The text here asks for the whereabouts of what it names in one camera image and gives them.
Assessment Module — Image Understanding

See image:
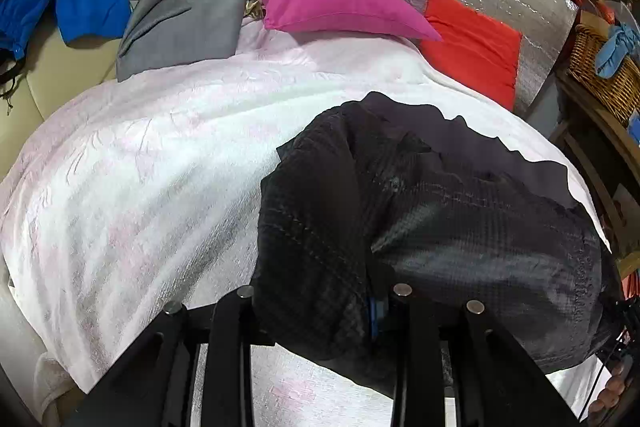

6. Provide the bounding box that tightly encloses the grey coat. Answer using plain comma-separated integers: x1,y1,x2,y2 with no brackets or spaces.
116,0,246,81

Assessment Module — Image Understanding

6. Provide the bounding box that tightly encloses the wicker basket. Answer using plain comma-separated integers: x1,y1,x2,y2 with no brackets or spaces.
566,24,640,126

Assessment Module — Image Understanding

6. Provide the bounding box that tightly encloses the red cushion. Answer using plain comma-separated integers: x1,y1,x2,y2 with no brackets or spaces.
419,0,522,110

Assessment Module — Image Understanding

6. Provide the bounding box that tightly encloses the black quilted jacket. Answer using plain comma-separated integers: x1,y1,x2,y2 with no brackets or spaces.
252,92,622,392

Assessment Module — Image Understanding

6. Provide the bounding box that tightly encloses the white bed blanket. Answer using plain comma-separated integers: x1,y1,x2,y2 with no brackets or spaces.
0,18,614,427

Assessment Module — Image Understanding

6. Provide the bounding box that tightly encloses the light blue cloth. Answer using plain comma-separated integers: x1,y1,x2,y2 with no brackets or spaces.
594,24,639,79

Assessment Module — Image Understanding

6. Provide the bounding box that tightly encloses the person's right hand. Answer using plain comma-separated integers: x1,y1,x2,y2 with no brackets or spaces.
588,362,627,421

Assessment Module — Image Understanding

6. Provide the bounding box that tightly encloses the wooden side table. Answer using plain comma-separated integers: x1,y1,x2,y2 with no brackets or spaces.
551,72,639,277

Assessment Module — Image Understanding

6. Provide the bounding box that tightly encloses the magenta pillow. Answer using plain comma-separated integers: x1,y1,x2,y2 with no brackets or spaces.
260,0,442,41

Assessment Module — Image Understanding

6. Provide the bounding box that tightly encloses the beige sofa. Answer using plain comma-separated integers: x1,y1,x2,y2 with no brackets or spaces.
0,18,119,174

